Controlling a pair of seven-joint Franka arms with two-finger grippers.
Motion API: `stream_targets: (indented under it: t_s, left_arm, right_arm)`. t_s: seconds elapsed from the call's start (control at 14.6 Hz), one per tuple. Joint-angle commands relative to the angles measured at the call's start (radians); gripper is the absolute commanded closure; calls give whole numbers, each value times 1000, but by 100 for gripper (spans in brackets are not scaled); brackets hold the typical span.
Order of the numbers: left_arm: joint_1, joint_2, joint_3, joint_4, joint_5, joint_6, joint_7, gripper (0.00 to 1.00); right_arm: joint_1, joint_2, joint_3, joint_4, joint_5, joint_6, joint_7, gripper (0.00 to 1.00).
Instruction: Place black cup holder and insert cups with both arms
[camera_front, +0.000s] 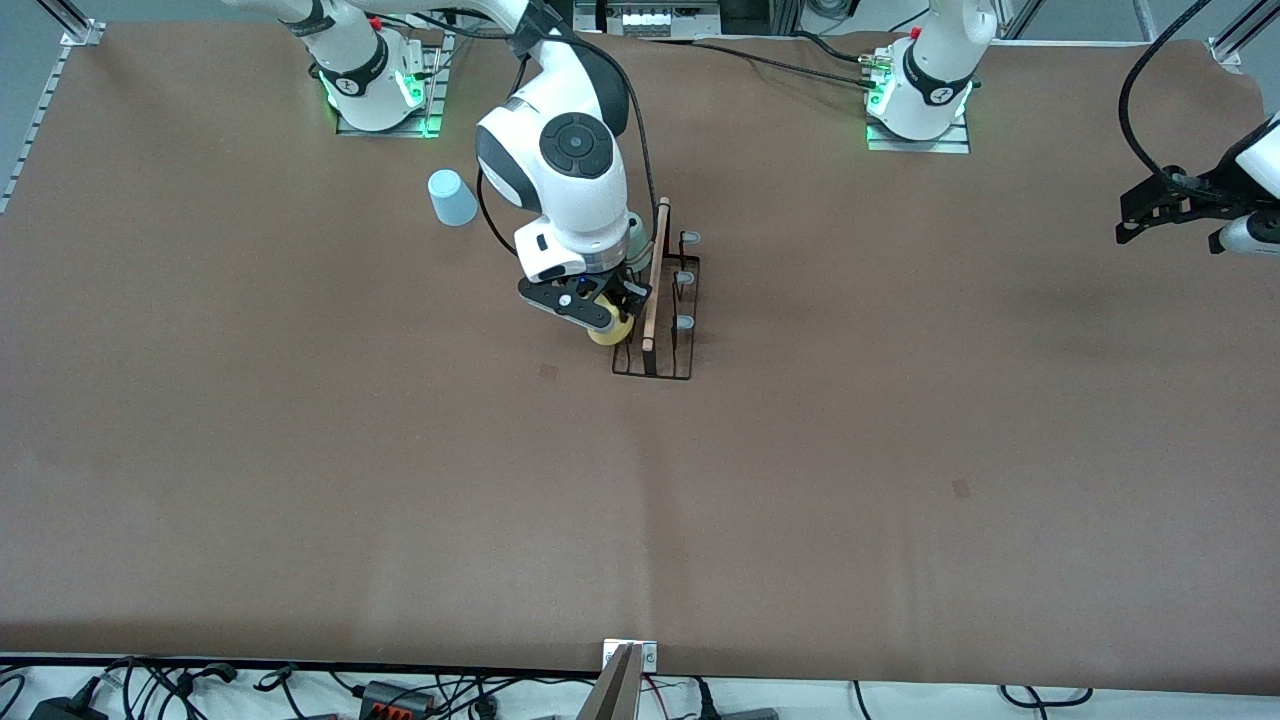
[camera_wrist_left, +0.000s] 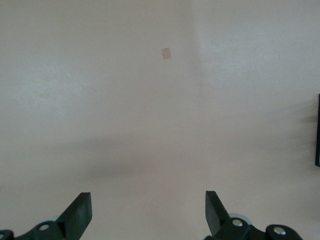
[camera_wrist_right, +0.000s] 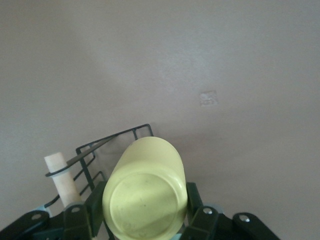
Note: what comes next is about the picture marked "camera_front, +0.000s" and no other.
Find grey control box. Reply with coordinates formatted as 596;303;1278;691
574;0;722;42

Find thick black table cable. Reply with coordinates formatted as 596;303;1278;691
793;31;879;65

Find black box orange connectors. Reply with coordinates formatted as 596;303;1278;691
358;680;438;718

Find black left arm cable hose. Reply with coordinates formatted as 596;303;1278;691
1116;0;1217;182

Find black power adapter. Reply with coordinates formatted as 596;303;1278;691
28;694;112;720

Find black looped floor cable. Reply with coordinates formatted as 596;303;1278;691
1000;684;1093;710

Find yellow plastic cup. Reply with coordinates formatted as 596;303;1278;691
586;312;638;348

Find perforated metal edge rail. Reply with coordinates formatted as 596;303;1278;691
0;45;77;217

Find light blue plastic cup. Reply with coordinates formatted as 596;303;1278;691
427;168;479;228

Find black wire cup holder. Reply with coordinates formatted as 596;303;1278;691
611;196;702;382

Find thin black table cable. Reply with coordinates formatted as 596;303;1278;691
640;37;873;91

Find black plug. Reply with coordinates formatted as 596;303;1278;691
690;680;781;720

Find aluminium frame profile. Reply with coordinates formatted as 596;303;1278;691
1208;0;1280;72
38;0;107;49

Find aluminium profile post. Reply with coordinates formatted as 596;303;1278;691
577;645;642;720

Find silver corner bracket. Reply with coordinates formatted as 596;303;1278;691
603;640;659;673

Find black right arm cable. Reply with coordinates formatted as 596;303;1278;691
476;0;659;259

